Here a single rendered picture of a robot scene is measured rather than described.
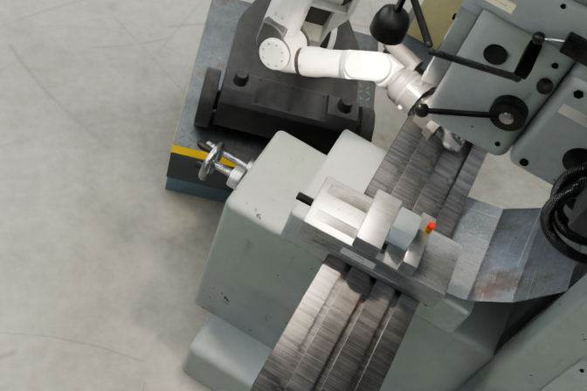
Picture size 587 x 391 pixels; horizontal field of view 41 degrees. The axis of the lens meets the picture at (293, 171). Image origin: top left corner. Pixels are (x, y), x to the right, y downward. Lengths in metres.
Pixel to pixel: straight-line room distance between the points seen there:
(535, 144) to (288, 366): 0.66
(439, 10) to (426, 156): 1.76
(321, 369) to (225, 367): 0.85
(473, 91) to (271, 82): 1.16
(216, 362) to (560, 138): 1.35
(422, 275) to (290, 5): 0.68
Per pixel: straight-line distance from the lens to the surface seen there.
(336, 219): 1.76
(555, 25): 1.42
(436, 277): 1.78
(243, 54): 2.71
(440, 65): 1.66
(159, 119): 3.20
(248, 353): 2.50
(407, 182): 1.99
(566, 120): 1.53
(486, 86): 1.55
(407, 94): 1.77
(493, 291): 1.92
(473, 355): 2.10
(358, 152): 2.10
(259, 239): 2.10
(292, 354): 1.66
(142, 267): 2.81
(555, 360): 1.89
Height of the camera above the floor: 2.46
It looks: 51 degrees down
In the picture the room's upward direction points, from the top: 23 degrees clockwise
